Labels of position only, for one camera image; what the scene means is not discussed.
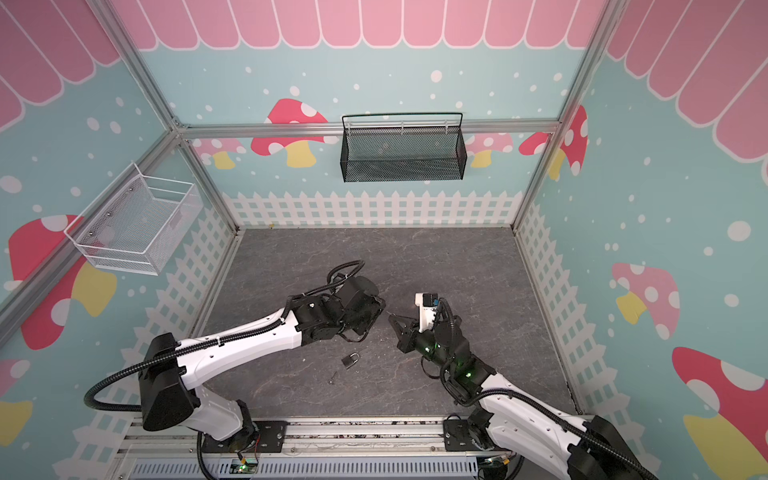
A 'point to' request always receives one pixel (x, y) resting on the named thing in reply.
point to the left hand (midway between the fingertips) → (387, 308)
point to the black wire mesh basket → (403, 154)
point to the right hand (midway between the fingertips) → (388, 319)
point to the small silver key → (331, 380)
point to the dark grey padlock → (350, 360)
